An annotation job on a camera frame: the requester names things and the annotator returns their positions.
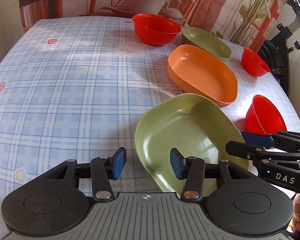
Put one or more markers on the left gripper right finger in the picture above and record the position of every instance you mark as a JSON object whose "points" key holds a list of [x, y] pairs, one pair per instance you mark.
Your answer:
{"points": [[192, 167]]}

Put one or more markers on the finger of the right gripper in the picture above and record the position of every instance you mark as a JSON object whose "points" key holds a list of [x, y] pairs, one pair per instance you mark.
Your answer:
{"points": [[251, 152], [283, 140]]}

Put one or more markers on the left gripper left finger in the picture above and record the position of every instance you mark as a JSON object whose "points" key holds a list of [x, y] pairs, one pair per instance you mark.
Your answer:
{"points": [[113, 165]]}

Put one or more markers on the red bowl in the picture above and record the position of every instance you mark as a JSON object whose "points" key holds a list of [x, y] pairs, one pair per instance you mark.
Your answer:
{"points": [[263, 117], [155, 30], [253, 63]]}

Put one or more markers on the green square plate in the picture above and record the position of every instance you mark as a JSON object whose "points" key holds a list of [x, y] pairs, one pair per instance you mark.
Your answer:
{"points": [[191, 123], [206, 41]]}

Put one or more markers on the right hand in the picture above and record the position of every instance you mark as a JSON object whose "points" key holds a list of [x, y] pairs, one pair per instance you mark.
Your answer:
{"points": [[295, 222]]}

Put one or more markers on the blue plaid bed sheet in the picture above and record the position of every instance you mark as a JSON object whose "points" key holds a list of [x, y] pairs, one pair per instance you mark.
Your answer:
{"points": [[74, 89]]}

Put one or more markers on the orange square plate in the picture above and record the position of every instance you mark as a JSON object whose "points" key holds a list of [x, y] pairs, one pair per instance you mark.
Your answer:
{"points": [[196, 71]]}

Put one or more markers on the black exercise bike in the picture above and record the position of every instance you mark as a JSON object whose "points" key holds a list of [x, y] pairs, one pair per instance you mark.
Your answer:
{"points": [[275, 52]]}

